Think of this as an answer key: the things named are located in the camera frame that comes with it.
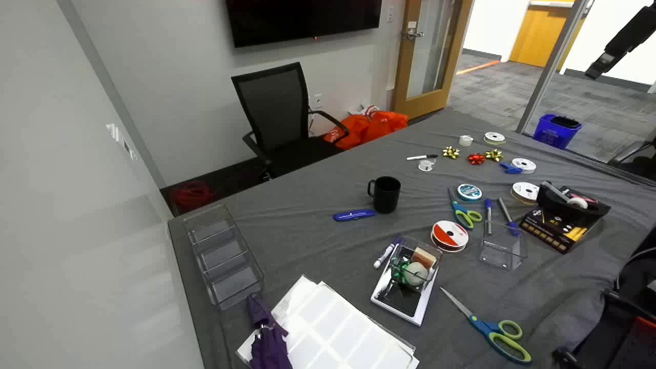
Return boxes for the dark background furniture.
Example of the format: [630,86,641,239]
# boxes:
[607,140,656,182]

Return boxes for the white wall switch plate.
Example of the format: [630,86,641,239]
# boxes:
[105,121,135,159]

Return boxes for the clear acrylic box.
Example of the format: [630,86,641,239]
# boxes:
[478,227,526,273]

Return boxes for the black wall television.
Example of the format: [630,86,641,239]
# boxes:
[222,0,382,49]

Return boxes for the blue plastic bin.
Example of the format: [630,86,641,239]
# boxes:
[530,113,583,151]

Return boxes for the white marker purple cap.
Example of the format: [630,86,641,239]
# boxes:
[372,233,406,271]

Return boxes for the wooden glass door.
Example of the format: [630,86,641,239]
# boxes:
[392,0,476,121]

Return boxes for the green thread bundle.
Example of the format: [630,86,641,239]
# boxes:
[390,259,413,293]

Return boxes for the purple cloth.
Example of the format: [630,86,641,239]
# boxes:
[243,293,295,369]

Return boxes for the large blue green scissors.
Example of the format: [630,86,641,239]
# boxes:
[439,284,534,364]

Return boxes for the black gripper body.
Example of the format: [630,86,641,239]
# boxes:
[603,2,656,65]

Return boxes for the blue marker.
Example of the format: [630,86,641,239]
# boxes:
[482,197,495,235]

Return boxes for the clear plastic organizer tray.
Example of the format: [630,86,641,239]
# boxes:
[181,203,263,311]

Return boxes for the teal ribbon spool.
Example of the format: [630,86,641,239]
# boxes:
[454,180,483,203]

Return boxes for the yellow wooden door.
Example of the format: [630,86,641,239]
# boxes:
[508,2,576,69]

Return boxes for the black tape dispenser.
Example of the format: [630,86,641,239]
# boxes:
[536,180,613,220]

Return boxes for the small green scissors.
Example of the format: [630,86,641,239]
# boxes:
[446,188,483,232]

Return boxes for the black yellow box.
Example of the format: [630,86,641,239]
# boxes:
[519,203,610,255]

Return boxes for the white paper sheets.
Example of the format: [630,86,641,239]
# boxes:
[235,274,420,369]

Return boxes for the white tray black inside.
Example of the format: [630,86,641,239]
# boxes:
[369,243,440,328]

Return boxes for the black red equipment stand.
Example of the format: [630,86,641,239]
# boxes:
[550,223,656,369]

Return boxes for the red coiled cable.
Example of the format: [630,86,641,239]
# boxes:
[170,180,216,212]

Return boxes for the grey tablecloth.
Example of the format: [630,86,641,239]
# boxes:
[165,108,656,369]

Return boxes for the red ribbon spool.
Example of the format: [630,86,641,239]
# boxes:
[427,220,470,253]

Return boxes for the beige twine spool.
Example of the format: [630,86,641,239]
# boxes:
[410,246,439,271]

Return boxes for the blue marker pen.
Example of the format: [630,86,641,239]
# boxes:
[331,206,379,223]

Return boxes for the orange bag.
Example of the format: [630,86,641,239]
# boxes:
[322,108,410,151]

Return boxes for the black mesh office chair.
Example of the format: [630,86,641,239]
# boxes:
[230,60,350,180]

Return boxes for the blue grey pen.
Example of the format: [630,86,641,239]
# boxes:
[495,197,522,238]

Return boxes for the grey metal partition post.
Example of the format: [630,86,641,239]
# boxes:
[515,0,593,136]

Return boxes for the black mug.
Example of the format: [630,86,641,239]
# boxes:
[365,173,404,216]

